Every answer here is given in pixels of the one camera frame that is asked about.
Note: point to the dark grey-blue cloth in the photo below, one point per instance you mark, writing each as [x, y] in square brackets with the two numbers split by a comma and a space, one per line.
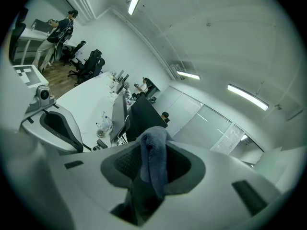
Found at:
[153, 157]

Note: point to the grey fisheye camera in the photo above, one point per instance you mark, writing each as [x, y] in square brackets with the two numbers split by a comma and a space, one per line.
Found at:
[44, 93]

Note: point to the black office chair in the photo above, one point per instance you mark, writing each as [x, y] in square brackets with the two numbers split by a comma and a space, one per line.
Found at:
[76, 50]
[92, 66]
[18, 32]

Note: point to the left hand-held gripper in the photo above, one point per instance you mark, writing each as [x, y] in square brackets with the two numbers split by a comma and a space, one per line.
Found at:
[28, 75]

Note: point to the black monitor left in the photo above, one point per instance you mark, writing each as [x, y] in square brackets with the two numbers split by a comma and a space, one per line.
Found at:
[118, 116]

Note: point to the clear water bottle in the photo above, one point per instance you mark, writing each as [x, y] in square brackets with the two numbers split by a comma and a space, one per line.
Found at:
[105, 126]

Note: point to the ceiling strip light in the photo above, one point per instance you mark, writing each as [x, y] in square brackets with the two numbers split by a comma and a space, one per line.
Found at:
[248, 97]
[188, 75]
[135, 1]

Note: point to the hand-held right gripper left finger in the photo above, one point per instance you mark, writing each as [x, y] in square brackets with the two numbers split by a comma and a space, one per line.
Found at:
[86, 176]

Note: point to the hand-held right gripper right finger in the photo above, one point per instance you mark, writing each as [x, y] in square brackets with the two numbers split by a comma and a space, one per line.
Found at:
[216, 181]

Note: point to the ceiling air vent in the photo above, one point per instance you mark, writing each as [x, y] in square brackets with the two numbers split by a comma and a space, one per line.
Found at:
[182, 66]

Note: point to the small black charger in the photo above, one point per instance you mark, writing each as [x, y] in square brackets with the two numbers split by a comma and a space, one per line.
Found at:
[102, 144]

